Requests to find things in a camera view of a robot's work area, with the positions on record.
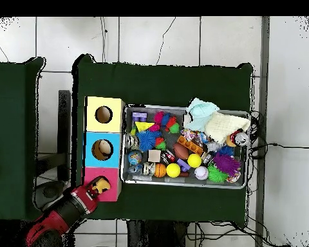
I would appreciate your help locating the shallow metal mesh bin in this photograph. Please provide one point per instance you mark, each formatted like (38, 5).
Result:
(128, 177)

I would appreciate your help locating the orange building block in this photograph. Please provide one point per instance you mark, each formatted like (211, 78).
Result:
(190, 145)

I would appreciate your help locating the mint knitted cloth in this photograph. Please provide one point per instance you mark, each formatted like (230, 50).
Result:
(200, 113)

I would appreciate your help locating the multicolour spiky caterpillar toy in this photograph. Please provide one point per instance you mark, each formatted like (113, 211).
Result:
(167, 121)

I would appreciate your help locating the green cloth side table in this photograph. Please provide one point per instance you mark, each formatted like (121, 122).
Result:
(10, 141)

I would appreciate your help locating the dark green table cloth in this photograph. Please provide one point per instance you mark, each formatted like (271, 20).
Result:
(157, 82)

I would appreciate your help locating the orange mini basketball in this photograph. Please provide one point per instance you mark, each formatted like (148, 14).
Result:
(160, 170)

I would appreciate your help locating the purple spiky monster toy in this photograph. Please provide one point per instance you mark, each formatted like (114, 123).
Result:
(226, 163)

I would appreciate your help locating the brown mini football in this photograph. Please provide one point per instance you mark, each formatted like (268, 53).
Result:
(180, 151)

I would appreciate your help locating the yellow ball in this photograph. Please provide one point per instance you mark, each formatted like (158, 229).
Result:
(194, 160)
(173, 170)

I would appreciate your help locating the cream knitted cloth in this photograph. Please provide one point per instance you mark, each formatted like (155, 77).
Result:
(224, 126)

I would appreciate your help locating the yellow cheese wedge toy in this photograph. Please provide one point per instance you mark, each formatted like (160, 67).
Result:
(144, 125)

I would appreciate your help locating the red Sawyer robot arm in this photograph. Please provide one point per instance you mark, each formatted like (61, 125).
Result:
(56, 218)

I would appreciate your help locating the blue spiky rubber ball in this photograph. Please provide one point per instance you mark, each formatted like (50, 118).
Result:
(146, 140)

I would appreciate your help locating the brown bear plush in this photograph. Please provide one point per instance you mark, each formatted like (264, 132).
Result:
(103, 185)

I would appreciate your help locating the white mini baseball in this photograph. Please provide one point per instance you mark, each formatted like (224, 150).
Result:
(201, 173)

